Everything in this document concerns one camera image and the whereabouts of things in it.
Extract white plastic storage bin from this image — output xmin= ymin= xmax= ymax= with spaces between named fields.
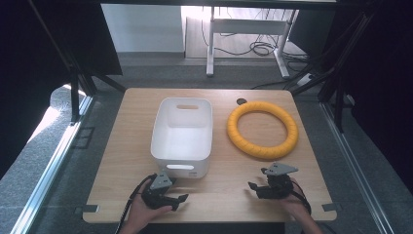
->
xmin=150 ymin=97 xmax=214 ymax=179

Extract person's right hand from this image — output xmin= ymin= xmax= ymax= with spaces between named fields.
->
xmin=278 ymin=177 xmax=314 ymax=223

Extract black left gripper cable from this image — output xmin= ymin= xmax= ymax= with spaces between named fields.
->
xmin=114 ymin=173 xmax=158 ymax=234

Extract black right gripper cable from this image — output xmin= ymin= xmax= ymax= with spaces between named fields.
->
xmin=289 ymin=180 xmax=314 ymax=216

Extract yellow ribbed ring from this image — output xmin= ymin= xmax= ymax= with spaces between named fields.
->
xmin=226 ymin=100 xmax=300 ymax=161

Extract black floor cables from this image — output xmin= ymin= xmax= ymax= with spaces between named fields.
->
xmin=200 ymin=7 xmax=311 ymax=66

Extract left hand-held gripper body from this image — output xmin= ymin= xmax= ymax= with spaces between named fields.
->
xmin=141 ymin=171 xmax=178 ymax=211

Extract aluminium floor rail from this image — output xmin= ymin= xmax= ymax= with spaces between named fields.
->
xmin=10 ymin=95 xmax=95 ymax=234
xmin=319 ymin=100 xmax=395 ymax=234

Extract black metal stand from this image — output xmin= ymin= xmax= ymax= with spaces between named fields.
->
xmin=282 ymin=9 xmax=378 ymax=134
xmin=28 ymin=0 xmax=128 ymax=124

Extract white metal desk frame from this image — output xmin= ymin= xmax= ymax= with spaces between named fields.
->
xmin=206 ymin=6 xmax=300 ymax=79

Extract black curtain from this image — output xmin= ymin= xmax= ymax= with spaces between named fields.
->
xmin=287 ymin=0 xmax=413 ymax=196
xmin=0 ymin=0 xmax=124 ymax=180

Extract person's left hand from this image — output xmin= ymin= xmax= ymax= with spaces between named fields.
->
xmin=124 ymin=190 xmax=173 ymax=234

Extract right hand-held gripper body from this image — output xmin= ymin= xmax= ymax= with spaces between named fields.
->
xmin=255 ymin=162 xmax=299 ymax=200

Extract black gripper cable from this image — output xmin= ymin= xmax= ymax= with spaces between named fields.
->
xmin=114 ymin=173 xmax=158 ymax=234
xmin=289 ymin=180 xmax=314 ymax=216

